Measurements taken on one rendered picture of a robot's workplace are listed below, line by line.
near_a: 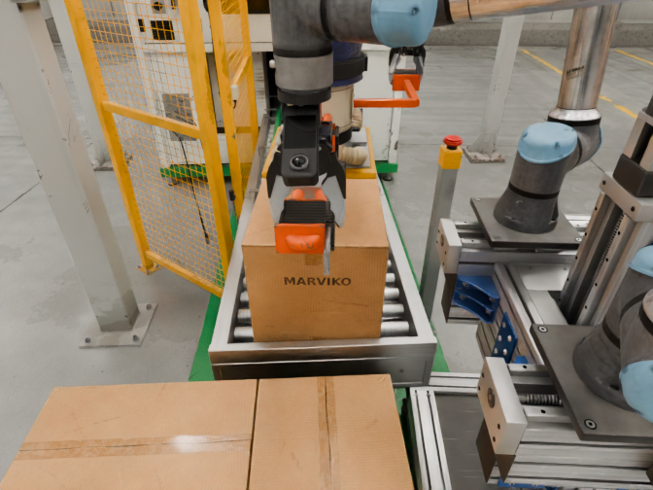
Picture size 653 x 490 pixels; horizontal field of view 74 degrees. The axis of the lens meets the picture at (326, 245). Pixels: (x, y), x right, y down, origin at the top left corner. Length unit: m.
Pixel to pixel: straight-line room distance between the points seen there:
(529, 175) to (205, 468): 1.05
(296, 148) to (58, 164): 1.54
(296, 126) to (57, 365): 2.04
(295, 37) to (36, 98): 1.48
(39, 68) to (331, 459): 1.58
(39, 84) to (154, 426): 1.24
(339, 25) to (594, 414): 0.64
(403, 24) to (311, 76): 0.13
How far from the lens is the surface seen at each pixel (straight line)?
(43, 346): 2.59
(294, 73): 0.57
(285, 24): 0.56
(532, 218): 1.15
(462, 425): 1.74
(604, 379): 0.81
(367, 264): 1.21
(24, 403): 2.36
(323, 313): 1.32
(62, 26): 4.18
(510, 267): 1.19
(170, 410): 1.37
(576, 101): 1.21
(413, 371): 1.49
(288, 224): 0.63
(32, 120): 1.98
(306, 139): 0.57
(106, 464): 1.34
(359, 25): 0.52
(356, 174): 1.11
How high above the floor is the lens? 1.61
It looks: 34 degrees down
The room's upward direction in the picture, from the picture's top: straight up
